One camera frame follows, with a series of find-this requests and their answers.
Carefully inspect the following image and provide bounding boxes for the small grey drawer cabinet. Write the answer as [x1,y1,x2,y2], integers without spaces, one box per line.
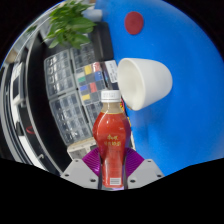
[69,43,98,69]
[83,100,104,129]

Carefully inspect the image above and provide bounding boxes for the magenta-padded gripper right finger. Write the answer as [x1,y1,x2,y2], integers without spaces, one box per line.
[123,146,166,190]

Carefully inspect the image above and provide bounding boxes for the green potted plant white pot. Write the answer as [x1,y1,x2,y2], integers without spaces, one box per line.
[43,0,104,50]

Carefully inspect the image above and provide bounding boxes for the black flat case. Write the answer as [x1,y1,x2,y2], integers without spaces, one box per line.
[94,21,116,63]

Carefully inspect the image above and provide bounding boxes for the black shelf unit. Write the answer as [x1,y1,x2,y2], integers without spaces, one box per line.
[0,19,69,176]

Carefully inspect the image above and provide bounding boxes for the flat round red coaster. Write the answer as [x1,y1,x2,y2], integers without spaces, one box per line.
[124,11,145,36]

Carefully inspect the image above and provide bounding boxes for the clear organiser with coloured parts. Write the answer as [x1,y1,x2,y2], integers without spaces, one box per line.
[75,61,105,105]

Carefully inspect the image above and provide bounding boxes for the red drink bottle white cap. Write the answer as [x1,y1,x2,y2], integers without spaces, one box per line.
[92,89,132,190]

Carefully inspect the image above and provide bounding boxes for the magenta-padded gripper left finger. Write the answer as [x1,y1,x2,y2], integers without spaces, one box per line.
[60,146,103,190]

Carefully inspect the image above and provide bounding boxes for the white mug gold handle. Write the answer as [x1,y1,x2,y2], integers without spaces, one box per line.
[116,57,174,112]

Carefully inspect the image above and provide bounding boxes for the black box white label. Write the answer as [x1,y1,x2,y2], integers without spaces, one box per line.
[103,59,120,85]

